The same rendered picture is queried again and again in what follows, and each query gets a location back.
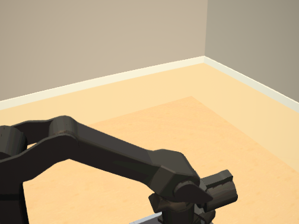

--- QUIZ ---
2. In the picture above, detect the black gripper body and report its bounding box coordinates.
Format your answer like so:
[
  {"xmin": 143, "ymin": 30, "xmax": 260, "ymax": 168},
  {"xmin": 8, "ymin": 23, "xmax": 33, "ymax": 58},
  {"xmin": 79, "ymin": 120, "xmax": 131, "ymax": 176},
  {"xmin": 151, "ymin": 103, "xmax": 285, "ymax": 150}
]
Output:
[{"xmin": 157, "ymin": 204, "xmax": 216, "ymax": 224}]

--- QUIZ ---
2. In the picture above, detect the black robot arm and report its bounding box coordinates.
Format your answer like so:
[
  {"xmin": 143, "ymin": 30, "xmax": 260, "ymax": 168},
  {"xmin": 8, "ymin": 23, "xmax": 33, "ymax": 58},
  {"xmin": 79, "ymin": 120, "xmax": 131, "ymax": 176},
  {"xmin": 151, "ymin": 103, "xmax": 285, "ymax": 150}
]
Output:
[{"xmin": 0, "ymin": 115, "xmax": 238, "ymax": 224}]

